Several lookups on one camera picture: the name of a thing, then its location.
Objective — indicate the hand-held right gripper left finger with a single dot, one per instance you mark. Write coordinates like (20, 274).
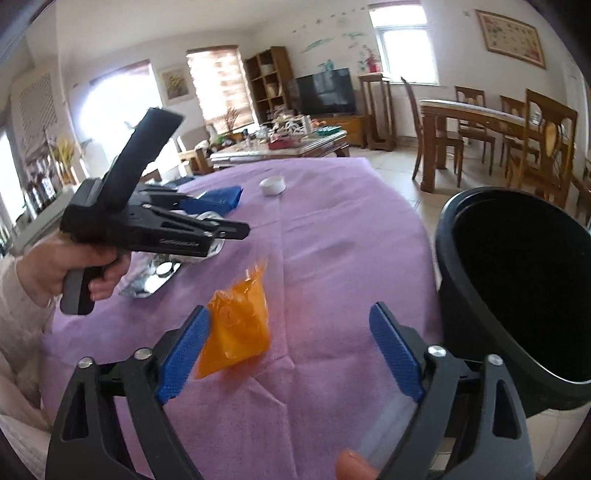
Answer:
(183, 356)

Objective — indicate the white bottle cap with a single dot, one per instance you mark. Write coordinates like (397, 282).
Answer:
(272, 187)

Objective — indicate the wooden television cabinet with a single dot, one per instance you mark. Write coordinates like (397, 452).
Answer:
(348, 130)

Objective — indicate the small framed flower picture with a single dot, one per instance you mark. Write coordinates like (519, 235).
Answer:
(176, 82)

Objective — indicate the wooden dining chair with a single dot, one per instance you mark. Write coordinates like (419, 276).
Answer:
(434, 134)
(549, 152)
(473, 115)
(517, 138)

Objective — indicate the purple tablecloth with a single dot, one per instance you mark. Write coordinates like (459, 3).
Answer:
(323, 258)

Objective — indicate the wooden dining table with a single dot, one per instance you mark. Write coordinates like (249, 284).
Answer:
(466, 115)

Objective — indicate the cluttered wooden coffee table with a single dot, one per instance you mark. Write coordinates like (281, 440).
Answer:
(295, 141)

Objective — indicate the black flat television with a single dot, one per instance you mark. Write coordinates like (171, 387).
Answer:
(325, 91)

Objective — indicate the large framed floral picture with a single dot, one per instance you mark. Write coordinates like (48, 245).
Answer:
(510, 39)

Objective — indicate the window with striped blind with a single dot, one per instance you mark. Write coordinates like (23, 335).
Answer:
(221, 87)

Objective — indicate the black trash bin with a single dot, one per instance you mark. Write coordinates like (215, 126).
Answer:
(512, 286)

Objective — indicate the orange plastic bag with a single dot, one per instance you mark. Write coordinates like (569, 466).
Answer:
(240, 323)

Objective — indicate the wooden bookshelf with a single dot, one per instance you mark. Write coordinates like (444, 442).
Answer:
(270, 83)

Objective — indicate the person's right hand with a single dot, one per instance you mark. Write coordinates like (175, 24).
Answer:
(358, 467)

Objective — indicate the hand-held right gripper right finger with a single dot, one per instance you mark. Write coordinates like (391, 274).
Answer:
(396, 355)

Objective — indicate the tall wooden plant stand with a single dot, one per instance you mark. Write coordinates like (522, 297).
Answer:
(376, 110)

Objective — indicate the bare white window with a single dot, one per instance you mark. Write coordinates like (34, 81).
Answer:
(404, 44)

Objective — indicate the silver foil wrapper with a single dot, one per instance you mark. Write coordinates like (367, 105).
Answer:
(210, 249)

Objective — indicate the person's left forearm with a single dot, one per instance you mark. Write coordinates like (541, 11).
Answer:
(21, 323)

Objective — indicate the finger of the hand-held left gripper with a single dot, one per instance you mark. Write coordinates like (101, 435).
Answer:
(224, 230)
(187, 204)

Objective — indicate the flat silver blister pack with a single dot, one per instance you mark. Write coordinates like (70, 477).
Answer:
(150, 279)

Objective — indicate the blue packet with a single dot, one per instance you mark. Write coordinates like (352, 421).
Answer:
(219, 198)

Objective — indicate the person's left hand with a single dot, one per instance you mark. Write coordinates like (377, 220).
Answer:
(44, 267)

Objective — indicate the red flower pot plant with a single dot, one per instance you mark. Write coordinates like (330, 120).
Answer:
(371, 61)

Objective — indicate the yellow flower bouquet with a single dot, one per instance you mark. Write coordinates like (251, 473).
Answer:
(64, 159)

